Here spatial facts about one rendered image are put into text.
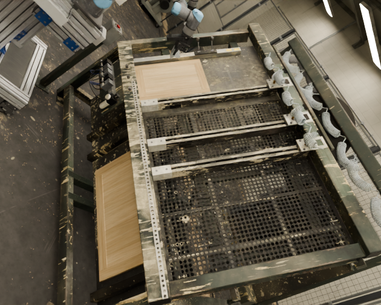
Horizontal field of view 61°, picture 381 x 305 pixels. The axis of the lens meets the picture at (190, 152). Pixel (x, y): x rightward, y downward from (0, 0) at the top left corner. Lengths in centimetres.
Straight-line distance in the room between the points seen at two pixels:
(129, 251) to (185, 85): 135
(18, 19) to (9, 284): 174
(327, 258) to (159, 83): 174
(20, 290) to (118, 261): 60
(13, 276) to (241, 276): 136
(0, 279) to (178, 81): 183
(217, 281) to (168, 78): 165
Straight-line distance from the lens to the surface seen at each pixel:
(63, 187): 266
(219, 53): 301
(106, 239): 247
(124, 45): 308
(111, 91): 265
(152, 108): 249
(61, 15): 228
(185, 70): 283
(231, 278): 186
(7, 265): 235
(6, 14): 272
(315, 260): 201
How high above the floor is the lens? 187
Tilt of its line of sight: 19 degrees down
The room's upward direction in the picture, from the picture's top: 62 degrees clockwise
